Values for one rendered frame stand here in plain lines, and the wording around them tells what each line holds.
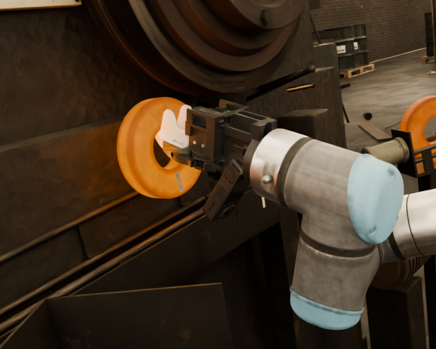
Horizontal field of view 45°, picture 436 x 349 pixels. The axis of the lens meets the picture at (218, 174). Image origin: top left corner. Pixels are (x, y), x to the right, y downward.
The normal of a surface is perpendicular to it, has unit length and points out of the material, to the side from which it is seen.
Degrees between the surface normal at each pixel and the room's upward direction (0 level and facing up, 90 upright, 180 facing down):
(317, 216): 86
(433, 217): 60
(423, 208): 44
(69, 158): 90
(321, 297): 93
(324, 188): 74
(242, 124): 90
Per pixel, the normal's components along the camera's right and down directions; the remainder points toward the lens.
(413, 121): 0.21, 0.19
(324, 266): -0.45, 0.30
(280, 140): -0.25, -0.70
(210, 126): -0.66, 0.28
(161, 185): 0.73, 0.02
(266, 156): -0.52, -0.29
